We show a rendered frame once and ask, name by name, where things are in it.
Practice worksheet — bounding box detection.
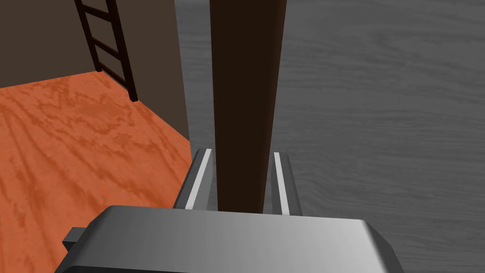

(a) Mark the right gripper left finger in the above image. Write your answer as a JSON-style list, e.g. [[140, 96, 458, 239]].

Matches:
[[173, 148, 214, 211]]

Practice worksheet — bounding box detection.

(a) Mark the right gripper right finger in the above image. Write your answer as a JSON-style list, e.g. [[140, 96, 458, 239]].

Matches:
[[270, 152, 303, 217]]

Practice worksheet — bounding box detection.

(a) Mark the dark brown bar handle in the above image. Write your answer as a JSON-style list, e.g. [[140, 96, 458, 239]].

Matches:
[[209, 0, 287, 214]]

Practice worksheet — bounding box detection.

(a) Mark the black ladder shelf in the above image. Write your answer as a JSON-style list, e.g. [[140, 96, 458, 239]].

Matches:
[[74, 0, 139, 103]]

